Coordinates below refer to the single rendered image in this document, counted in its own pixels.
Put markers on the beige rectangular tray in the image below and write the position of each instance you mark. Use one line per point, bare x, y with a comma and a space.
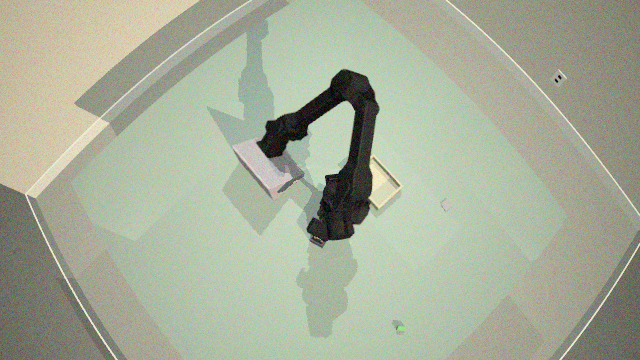
384, 184

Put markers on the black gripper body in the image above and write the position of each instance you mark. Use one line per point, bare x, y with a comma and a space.
318, 228

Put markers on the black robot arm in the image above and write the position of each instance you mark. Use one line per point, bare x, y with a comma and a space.
354, 183

